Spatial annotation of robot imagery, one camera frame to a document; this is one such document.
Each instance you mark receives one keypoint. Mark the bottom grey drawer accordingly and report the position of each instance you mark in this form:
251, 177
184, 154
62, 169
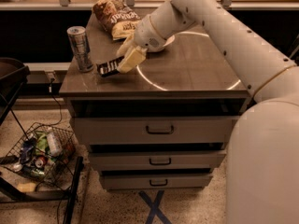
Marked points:
175, 181

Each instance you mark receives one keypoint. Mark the top grey drawer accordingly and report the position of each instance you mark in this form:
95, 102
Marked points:
142, 131

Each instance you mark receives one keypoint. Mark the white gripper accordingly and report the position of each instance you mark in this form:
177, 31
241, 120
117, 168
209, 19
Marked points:
147, 34

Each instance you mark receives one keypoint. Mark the white paper bowl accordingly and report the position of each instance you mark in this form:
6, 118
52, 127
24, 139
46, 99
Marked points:
168, 42

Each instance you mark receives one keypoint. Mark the wire basket of trash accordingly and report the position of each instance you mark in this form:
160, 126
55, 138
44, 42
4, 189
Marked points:
30, 157

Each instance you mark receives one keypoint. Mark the grey drawer cabinet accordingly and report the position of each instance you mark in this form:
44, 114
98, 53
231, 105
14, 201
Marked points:
189, 78

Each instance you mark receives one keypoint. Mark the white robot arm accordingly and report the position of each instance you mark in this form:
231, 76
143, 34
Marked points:
262, 174

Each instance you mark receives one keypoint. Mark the black cart frame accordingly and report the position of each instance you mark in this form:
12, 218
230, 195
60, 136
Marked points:
13, 76

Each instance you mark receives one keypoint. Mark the middle grey drawer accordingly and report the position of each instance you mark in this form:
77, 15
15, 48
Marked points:
129, 161

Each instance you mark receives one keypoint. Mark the grey drawer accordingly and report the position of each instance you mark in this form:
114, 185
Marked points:
129, 161
175, 181
142, 131

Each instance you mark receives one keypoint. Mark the clear plastic bottle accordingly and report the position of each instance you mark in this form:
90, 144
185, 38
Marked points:
54, 143

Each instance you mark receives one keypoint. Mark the silver redbull can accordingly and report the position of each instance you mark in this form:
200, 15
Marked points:
80, 47

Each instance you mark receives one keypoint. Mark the brown popcorn chip bag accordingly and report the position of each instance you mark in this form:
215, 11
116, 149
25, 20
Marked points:
116, 18

